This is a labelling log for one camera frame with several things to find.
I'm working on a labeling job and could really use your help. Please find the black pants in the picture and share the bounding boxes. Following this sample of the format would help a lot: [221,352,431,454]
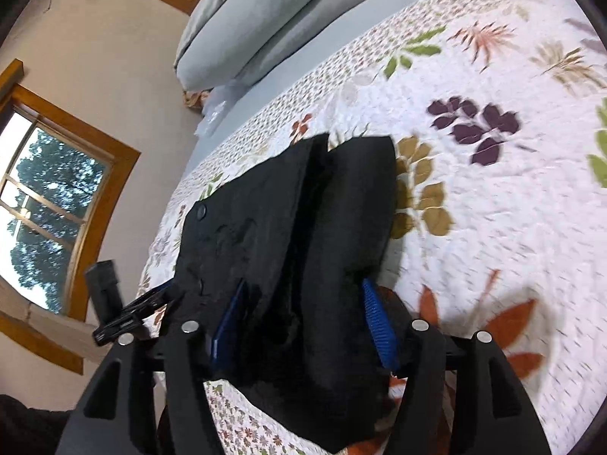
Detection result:
[162,135,396,452]

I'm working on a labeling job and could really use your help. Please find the wooden framed side window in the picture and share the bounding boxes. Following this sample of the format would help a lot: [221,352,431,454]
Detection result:
[0,58,142,375]

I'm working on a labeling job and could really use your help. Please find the light blue bed sheet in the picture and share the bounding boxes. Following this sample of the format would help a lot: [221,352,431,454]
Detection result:
[184,0,418,174]

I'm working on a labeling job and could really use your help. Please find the crumpled clothes pile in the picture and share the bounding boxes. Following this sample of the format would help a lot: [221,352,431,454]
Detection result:
[183,89,211,112]

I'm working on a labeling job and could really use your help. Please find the floral quilted bedspread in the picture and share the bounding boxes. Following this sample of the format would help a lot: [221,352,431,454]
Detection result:
[140,0,606,454]

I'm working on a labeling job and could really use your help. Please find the folded grey duvet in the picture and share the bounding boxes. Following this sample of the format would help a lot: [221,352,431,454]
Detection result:
[174,0,312,93]

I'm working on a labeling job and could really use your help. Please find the grey pillow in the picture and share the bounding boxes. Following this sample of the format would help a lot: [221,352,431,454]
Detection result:
[237,0,365,86]

